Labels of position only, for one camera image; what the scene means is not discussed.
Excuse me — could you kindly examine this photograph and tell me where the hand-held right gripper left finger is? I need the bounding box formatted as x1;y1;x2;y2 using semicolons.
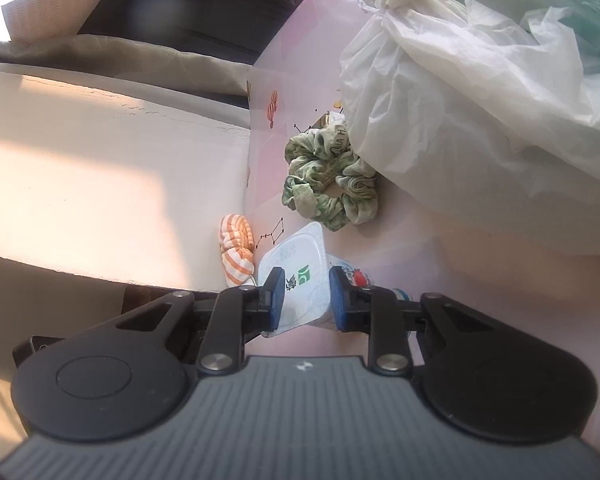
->
116;266;287;376

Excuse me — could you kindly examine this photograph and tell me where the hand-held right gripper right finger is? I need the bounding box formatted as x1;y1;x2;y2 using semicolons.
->
328;266;487;376

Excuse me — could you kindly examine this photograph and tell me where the white yogurt cup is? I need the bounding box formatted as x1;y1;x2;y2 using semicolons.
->
257;221;411;338

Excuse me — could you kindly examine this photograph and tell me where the orange striped scrunchie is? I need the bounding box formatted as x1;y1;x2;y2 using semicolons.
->
219;214;256;288

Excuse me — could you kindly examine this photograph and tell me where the green scrunchie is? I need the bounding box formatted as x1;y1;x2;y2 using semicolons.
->
280;127;381;232

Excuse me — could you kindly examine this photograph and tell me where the white plastic bag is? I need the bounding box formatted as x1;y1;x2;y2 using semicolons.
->
339;0;600;257

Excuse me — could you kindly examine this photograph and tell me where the beige curtain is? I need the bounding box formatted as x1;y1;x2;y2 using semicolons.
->
0;34;253;111

